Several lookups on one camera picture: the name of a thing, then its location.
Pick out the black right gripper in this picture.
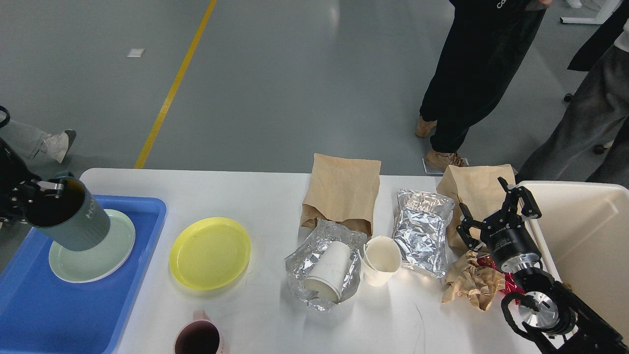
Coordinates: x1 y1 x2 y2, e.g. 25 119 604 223
457 177 542 273

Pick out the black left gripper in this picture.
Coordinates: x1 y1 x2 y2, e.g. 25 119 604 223
0 167 65 223

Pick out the teal green mug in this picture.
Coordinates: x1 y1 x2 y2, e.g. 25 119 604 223
26 176 110 251

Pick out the yellow plastic plate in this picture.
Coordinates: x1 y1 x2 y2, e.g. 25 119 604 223
169 217 251 291

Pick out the pink mug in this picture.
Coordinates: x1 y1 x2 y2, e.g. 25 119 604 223
173 310 228 354

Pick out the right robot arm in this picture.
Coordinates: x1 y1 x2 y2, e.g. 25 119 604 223
457 177 628 354

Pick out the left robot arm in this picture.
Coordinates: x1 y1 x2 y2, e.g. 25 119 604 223
1 107 77 228

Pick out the brown paper bag right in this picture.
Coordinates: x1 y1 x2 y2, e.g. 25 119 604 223
436 164 515 255

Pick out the brown paper bag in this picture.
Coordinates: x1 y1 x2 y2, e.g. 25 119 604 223
300 154 381 237
436 164 515 255

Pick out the person with white sneaker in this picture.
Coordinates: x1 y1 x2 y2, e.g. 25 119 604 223
0 119 77 163

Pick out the crumpled brown paper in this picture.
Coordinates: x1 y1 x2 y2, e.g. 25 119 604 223
442 251 505 311

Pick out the red wrapper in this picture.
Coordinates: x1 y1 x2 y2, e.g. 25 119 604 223
477 252 525 295

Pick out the silver foil bag right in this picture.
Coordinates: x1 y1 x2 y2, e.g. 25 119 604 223
392 189 455 279

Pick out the pale green plate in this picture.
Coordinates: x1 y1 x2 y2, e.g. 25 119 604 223
49 209 136 284

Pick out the cream plastic bin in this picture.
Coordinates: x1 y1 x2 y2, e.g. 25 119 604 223
522 181 629 341

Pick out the blue plastic tray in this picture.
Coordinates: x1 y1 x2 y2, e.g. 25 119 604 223
0 195 167 354

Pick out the white paper cup upright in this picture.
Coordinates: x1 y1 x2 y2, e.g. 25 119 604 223
359 236 401 287

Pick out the person in grey trousers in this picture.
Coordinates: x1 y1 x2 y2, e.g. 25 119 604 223
516 0 629 187

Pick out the brown paper bag middle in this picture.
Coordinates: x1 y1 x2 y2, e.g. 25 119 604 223
300 154 381 237

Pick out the white paper cup lying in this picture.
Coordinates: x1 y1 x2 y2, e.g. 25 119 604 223
303 240 350 303

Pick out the person in black clothes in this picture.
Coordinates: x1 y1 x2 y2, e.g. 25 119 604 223
416 0 552 172

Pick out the white furniture base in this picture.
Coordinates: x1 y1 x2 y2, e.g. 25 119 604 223
559 0 622 25

